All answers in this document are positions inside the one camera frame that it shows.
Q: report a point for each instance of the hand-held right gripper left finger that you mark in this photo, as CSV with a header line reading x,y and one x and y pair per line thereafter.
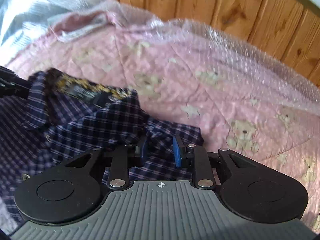
x,y
143,152

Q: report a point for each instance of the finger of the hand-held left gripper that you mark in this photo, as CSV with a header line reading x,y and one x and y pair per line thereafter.
x,y
10,85

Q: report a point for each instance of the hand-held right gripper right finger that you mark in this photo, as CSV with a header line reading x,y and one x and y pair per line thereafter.
x,y
178,152

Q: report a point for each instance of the blue plaid shirt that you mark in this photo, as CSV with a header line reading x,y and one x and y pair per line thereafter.
x,y
75,130

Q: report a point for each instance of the pink bear print quilt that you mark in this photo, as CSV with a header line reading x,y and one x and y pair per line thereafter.
x,y
200,92

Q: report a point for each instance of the clear bubble wrap sheet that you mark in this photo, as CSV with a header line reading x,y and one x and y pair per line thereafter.
x,y
275,80

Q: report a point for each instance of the wooden headboard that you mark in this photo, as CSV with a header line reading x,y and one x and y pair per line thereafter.
x,y
200,0

